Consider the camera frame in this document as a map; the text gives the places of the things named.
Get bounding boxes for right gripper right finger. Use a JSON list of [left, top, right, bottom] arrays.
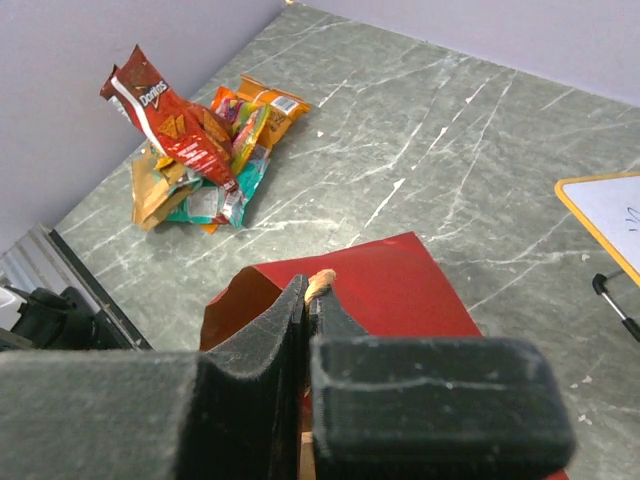
[[309, 291, 575, 479]]

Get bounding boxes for aluminium frame rail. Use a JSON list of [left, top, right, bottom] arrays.
[[1, 226, 151, 351]]

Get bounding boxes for gold brown snack packet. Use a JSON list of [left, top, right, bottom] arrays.
[[131, 149, 194, 231]]

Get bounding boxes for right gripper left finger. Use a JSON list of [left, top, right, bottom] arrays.
[[1, 275, 308, 479]]

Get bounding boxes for red paper bag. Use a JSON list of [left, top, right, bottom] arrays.
[[199, 230, 571, 480]]

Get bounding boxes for red silver snack packet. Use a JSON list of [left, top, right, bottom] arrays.
[[100, 46, 239, 192]]

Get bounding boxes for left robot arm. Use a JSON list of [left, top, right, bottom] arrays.
[[0, 287, 31, 351]]

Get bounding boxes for orange kettle chips bag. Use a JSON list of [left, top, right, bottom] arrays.
[[199, 73, 312, 235]]

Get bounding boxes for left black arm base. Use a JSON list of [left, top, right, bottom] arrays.
[[3, 286, 131, 351]]

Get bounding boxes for red yellow snack packet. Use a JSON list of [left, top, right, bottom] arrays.
[[211, 86, 271, 175]]

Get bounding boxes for teal snack packet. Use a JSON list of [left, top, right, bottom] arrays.
[[167, 145, 270, 228]]

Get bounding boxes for black metal clipboard stand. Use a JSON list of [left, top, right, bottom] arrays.
[[592, 269, 640, 344]]

